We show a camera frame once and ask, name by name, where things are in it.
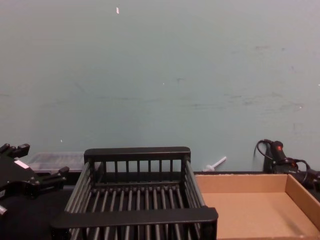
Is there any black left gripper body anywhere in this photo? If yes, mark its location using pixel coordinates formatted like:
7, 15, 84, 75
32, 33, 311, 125
0, 156, 43, 200

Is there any clear plastic case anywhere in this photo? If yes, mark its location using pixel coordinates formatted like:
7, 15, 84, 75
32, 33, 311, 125
27, 151, 87, 174

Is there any black rack with steel bars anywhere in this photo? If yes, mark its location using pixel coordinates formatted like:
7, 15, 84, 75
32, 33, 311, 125
49, 146, 219, 240

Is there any small white plastic piece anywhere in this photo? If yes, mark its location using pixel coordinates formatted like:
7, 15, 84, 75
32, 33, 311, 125
202, 156, 227, 172

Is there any shallow brown cardboard tray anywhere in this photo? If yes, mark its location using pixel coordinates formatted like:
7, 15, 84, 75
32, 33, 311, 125
194, 173, 320, 240

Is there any plain pale wall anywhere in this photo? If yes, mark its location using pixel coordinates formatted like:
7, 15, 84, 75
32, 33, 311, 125
0, 0, 320, 176

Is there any black tool cable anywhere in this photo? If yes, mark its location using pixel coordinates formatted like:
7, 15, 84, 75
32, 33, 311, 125
256, 139, 320, 188

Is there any black corded tool red switch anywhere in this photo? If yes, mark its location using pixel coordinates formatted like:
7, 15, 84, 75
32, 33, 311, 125
264, 140, 320, 188

